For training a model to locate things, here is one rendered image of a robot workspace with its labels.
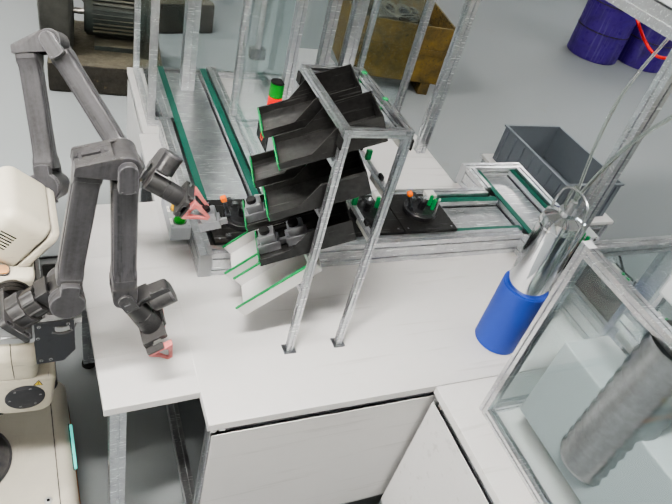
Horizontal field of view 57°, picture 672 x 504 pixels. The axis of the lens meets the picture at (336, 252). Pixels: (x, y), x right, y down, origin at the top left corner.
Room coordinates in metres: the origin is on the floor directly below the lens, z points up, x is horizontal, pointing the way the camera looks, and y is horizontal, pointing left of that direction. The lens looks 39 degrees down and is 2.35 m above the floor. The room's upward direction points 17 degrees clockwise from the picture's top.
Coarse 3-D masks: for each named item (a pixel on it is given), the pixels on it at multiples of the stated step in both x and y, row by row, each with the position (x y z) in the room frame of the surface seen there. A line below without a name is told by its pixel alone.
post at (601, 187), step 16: (656, 80) 1.94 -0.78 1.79; (656, 96) 1.92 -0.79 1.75; (640, 112) 1.94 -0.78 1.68; (656, 112) 1.93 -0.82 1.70; (640, 128) 1.92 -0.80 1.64; (624, 144) 1.93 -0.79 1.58; (608, 160) 1.94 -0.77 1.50; (624, 160) 1.93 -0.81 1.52; (608, 176) 1.92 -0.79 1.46; (592, 192) 1.94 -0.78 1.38; (608, 192) 1.93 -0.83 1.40; (592, 208) 1.92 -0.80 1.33; (560, 272) 1.94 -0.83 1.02
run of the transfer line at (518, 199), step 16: (464, 176) 2.63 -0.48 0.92; (480, 176) 2.59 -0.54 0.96; (496, 176) 2.72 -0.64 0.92; (512, 176) 2.74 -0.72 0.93; (528, 176) 2.74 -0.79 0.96; (480, 192) 2.45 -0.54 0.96; (496, 192) 2.52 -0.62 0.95; (512, 192) 2.62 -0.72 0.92; (528, 192) 2.62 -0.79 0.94; (544, 192) 2.62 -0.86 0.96; (480, 208) 2.39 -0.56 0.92; (496, 208) 2.43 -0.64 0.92; (512, 208) 2.42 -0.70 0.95; (528, 208) 2.51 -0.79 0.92; (544, 208) 2.51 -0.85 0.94; (496, 224) 2.30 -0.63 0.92; (512, 224) 2.35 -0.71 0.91; (528, 224) 2.38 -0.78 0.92; (512, 240) 2.20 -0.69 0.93; (592, 240) 2.33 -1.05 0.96
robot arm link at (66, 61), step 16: (48, 32) 1.46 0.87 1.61; (48, 48) 1.44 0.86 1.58; (64, 64) 1.45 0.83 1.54; (80, 64) 1.49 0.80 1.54; (80, 80) 1.45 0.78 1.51; (80, 96) 1.43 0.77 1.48; (96, 96) 1.44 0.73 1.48; (96, 112) 1.42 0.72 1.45; (96, 128) 1.40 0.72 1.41; (112, 128) 1.41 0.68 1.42
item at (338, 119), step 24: (312, 72) 1.58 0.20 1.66; (360, 72) 1.68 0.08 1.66; (384, 96) 1.56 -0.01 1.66; (336, 120) 1.37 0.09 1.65; (408, 144) 1.41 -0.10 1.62; (336, 168) 1.32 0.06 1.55; (384, 192) 1.42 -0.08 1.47; (384, 216) 1.41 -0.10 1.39; (312, 264) 1.33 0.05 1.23; (360, 264) 1.42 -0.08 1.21; (360, 288) 1.41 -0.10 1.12; (288, 336) 1.33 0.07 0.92; (336, 336) 1.42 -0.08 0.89
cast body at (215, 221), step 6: (210, 210) 1.44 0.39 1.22; (210, 216) 1.42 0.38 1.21; (216, 216) 1.44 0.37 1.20; (198, 222) 1.42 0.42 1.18; (204, 222) 1.42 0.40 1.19; (210, 222) 1.42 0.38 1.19; (216, 222) 1.43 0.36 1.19; (222, 222) 1.45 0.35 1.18; (204, 228) 1.42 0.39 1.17; (210, 228) 1.42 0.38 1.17; (216, 228) 1.43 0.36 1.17
